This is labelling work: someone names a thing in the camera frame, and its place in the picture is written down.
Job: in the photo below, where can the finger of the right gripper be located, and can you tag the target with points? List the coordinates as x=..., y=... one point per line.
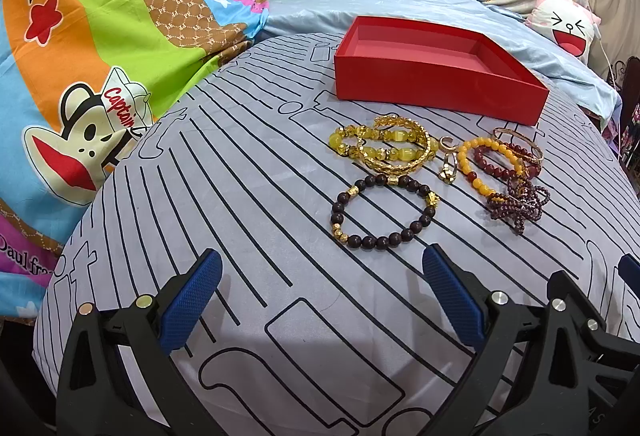
x=629, y=271
x=575, y=378

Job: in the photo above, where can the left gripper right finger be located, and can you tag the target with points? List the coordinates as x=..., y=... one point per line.
x=489, y=322

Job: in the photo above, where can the colourful monkey cartoon blanket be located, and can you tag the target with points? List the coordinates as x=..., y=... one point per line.
x=82, y=81

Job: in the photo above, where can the gold hoop earring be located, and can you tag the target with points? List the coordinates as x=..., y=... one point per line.
x=448, y=145

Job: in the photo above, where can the red cardboard tray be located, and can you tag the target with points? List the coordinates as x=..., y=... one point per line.
x=401, y=61

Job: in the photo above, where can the thin gold wire bangle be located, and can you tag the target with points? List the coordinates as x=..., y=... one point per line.
x=534, y=154

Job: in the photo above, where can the gold twisted bangle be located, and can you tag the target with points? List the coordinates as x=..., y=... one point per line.
x=394, y=145

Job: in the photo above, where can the pink cat face cushion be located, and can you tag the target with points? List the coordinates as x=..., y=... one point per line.
x=567, y=24

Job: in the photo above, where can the light blue pillow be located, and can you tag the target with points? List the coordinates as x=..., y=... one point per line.
x=506, y=28

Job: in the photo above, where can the garnet small bead strand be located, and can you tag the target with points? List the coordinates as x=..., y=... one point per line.
x=522, y=202

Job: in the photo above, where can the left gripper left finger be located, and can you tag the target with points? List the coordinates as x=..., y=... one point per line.
x=117, y=377

